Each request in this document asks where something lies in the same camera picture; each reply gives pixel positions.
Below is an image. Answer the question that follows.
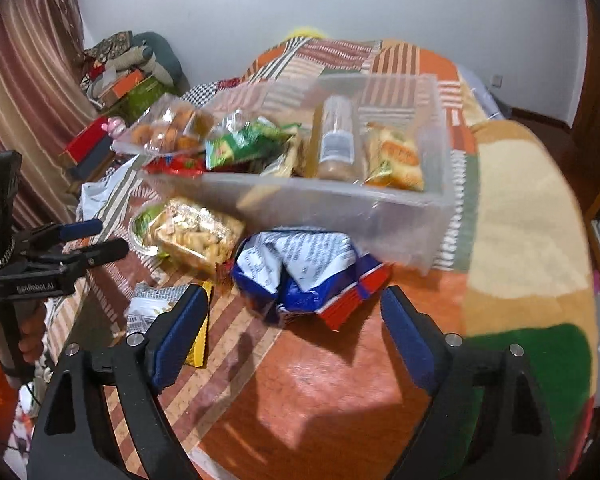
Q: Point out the yellow cracker packet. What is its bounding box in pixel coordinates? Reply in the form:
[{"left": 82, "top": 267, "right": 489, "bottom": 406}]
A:
[{"left": 362, "top": 121, "right": 426, "bottom": 192}]

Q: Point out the red snack packet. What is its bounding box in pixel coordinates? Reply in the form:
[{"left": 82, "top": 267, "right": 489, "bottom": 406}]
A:
[{"left": 145, "top": 154, "right": 208, "bottom": 176}]

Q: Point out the patterned cloth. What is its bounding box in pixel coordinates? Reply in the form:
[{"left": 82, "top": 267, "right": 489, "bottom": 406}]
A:
[{"left": 83, "top": 31, "right": 133, "bottom": 61}]

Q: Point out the orange box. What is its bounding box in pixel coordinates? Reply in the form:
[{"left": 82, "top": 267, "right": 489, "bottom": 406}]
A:
[{"left": 100, "top": 67, "right": 148, "bottom": 108}]

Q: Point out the clear packet of buns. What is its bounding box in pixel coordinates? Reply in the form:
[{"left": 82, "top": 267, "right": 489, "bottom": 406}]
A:
[{"left": 120, "top": 92, "right": 216, "bottom": 153}]

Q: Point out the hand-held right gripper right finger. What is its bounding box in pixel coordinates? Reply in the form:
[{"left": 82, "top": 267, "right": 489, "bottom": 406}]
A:
[{"left": 380, "top": 285, "right": 561, "bottom": 480}]

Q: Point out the red box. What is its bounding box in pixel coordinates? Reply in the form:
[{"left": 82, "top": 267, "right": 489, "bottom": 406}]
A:
[{"left": 62, "top": 116, "right": 112, "bottom": 161}]

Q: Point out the clear cracker tube packet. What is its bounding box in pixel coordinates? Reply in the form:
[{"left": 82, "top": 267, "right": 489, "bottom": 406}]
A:
[{"left": 312, "top": 94, "right": 368, "bottom": 181}]

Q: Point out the striped red curtain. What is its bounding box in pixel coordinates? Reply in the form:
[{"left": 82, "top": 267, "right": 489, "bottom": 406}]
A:
[{"left": 0, "top": 0, "right": 101, "bottom": 241}]

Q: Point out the blue snack packet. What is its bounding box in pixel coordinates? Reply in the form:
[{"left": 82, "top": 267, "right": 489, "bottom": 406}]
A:
[{"left": 230, "top": 230, "right": 393, "bottom": 332}]

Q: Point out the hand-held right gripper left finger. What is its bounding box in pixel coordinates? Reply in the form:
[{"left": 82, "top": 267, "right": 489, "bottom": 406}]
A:
[{"left": 27, "top": 284, "right": 210, "bottom": 480}]

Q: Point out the clear fried snack packet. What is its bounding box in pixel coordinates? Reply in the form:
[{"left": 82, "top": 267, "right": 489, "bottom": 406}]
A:
[{"left": 152, "top": 197, "right": 246, "bottom": 278}]

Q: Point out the green bag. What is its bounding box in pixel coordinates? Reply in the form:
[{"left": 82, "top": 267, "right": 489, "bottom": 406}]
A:
[{"left": 117, "top": 76, "right": 181, "bottom": 121}]

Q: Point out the small white snack packet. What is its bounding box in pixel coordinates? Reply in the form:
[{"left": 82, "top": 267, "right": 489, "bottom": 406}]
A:
[{"left": 126, "top": 282, "right": 191, "bottom": 336}]

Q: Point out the white cloth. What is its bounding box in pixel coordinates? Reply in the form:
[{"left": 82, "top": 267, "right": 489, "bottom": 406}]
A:
[{"left": 77, "top": 157, "right": 146, "bottom": 221}]

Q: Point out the flat yellow packet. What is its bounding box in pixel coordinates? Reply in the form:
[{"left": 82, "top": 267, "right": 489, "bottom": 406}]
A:
[{"left": 185, "top": 280, "right": 215, "bottom": 368}]

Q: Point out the green snack packet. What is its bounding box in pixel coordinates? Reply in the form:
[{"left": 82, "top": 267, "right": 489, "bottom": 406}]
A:
[{"left": 205, "top": 115, "right": 293, "bottom": 171}]

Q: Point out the person's left hand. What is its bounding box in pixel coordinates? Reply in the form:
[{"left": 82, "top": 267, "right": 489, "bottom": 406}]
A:
[{"left": 17, "top": 302, "right": 48, "bottom": 361}]

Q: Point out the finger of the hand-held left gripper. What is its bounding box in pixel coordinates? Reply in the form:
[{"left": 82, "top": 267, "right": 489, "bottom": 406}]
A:
[
  {"left": 50, "top": 238, "right": 131, "bottom": 273},
  {"left": 15, "top": 219, "right": 104, "bottom": 253}
]

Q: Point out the clear plastic storage bin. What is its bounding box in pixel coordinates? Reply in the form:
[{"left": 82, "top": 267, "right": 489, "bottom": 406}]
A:
[{"left": 112, "top": 74, "right": 456, "bottom": 277}]

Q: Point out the green round packet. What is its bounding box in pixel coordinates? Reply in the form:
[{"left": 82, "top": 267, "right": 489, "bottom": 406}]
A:
[{"left": 129, "top": 204, "right": 168, "bottom": 256}]

